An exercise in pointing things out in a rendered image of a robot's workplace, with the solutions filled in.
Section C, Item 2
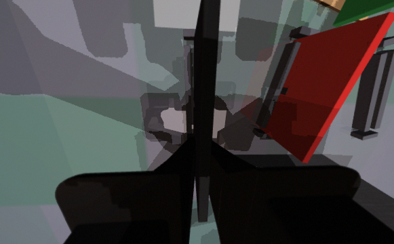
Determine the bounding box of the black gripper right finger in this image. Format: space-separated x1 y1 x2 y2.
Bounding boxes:
209 141 361 244

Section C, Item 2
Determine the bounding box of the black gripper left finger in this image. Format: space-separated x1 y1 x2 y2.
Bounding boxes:
55 136 196 244

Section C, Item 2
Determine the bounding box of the red notched board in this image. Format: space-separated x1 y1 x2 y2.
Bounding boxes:
259 12 394 163

